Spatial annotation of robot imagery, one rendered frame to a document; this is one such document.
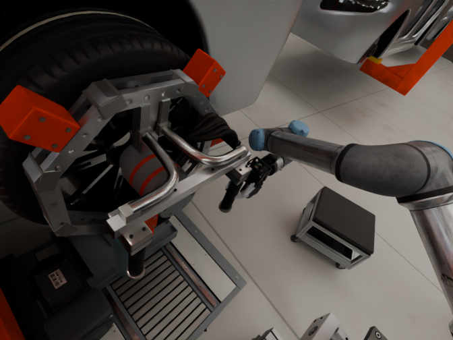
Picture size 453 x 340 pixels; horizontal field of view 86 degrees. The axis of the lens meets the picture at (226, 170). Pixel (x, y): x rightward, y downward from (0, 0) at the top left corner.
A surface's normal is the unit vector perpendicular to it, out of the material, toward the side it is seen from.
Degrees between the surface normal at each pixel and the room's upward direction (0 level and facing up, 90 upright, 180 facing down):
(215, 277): 0
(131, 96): 90
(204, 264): 0
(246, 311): 0
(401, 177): 64
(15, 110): 45
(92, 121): 90
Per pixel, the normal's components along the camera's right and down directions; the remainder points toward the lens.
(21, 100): -0.27, -0.20
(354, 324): 0.28, -0.66
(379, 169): -0.45, 0.02
